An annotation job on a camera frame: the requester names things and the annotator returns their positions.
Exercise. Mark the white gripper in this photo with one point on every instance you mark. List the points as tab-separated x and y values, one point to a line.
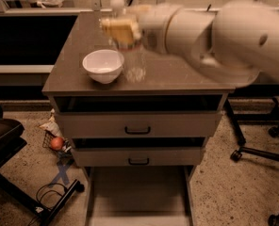
153	28

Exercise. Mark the clear plastic water bottle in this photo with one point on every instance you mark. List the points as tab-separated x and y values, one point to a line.
133	68

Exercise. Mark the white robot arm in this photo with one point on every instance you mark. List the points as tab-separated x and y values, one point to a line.
230	46

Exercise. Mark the top grey drawer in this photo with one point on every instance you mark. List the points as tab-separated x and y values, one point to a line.
139	116

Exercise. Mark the grey drawer cabinet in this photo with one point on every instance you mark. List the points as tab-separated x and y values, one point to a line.
164	76

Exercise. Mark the middle grey drawer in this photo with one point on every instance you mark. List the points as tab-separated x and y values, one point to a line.
145	151

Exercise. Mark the bottom open grey drawer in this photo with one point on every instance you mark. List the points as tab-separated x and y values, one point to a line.
139	196

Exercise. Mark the white ceramic bowl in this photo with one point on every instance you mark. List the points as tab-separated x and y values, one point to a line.
103	66

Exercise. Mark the snack bag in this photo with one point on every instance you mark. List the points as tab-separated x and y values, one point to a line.
51	126

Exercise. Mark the red apple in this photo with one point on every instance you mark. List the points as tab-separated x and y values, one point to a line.
57	143

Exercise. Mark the black chair left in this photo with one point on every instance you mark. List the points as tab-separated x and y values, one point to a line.
11	143

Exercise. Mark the black wire basket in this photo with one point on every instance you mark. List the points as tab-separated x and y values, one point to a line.
65	152

